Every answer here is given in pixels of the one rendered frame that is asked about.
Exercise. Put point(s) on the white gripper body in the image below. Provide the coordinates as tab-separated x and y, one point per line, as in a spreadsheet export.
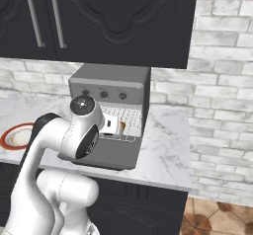
108	135

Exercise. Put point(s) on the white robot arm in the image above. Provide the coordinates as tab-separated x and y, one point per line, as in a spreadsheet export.
49	137

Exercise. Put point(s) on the grey toaster oven door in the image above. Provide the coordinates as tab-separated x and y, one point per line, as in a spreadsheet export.
112	155

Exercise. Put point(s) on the dark toaster oven knob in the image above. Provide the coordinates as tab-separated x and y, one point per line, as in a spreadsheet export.
104	94
85	92
123	96

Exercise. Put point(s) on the grey toaster oven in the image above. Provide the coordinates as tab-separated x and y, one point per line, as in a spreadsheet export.
108	76

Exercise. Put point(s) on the red rimmed white plate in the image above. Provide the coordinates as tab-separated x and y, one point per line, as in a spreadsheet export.
15	137

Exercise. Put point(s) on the black base cupboard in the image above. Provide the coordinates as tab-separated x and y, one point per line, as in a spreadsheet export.
141	206

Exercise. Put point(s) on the black wall cupboard door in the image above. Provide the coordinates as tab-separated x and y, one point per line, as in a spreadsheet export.
13	18
131	18

